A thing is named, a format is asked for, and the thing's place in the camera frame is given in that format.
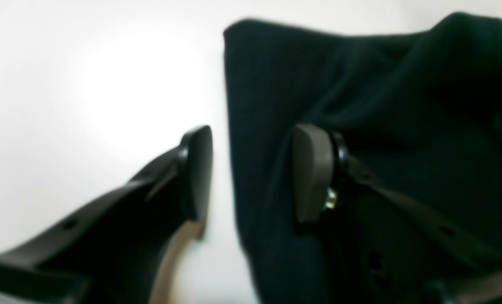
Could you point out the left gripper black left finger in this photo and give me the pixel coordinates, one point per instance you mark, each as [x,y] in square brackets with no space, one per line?
[110,250]

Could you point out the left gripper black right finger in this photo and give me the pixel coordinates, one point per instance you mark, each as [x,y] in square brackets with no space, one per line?
[384,247]

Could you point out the black T-shirt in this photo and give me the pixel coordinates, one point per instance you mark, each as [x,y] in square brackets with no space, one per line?
[422,110]

